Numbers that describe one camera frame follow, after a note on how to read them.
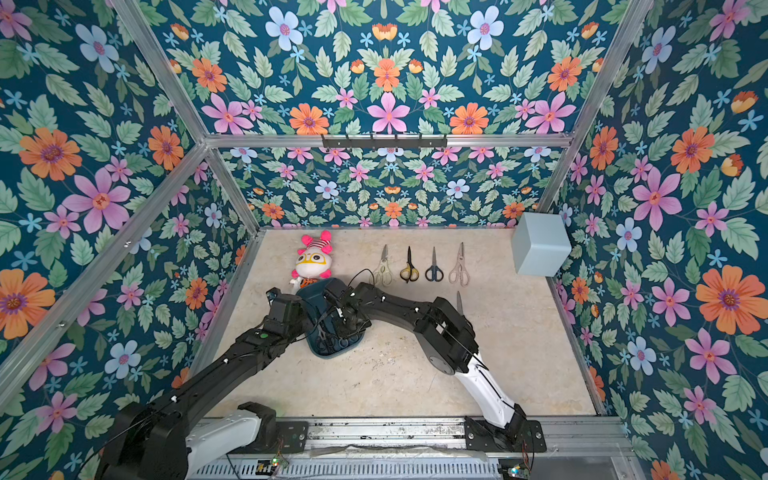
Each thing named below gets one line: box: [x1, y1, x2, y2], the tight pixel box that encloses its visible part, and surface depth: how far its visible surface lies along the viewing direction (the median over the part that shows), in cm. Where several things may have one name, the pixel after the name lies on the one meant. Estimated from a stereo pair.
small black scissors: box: [425, 246, 444, 282], surface depth 109 cm
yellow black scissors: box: [400, 246, 420, 283], surface depth 109 cm
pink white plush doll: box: [290, 230, 333, 295], surface depth 103 cm
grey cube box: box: [512, 212, 572, 277], surface depth 101 cm
